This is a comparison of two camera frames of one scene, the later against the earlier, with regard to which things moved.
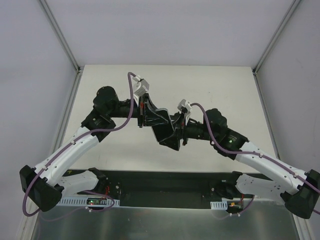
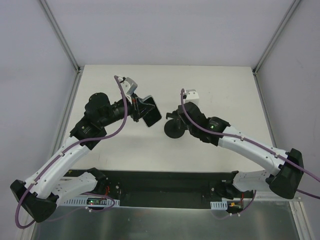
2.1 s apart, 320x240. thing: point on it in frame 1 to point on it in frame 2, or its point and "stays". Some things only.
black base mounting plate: x=159 y=188 stays
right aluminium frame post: x=290 y=11 stays
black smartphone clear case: x=161 y=131 to x=154 y=114
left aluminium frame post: x=77 y=67 stays
